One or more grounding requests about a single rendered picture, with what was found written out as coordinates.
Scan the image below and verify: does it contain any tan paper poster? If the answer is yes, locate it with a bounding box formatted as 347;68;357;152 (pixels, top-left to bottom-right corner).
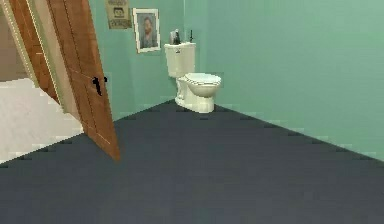
105;0;133;30

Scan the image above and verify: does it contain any white framed portrait picture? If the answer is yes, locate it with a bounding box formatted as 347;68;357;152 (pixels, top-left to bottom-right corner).
132;7;162;54

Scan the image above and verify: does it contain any brown wooden room door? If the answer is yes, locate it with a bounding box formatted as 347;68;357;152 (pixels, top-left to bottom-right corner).
8;0;122;162

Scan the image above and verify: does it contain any cream toilet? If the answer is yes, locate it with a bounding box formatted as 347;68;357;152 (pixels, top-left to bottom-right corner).
163;42;223;114

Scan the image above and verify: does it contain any black door handle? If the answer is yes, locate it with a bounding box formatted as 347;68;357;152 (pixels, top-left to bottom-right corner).
92;76;109;97

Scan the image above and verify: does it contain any grey box on cistern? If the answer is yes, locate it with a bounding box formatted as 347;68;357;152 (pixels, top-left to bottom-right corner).
169;28;182;46

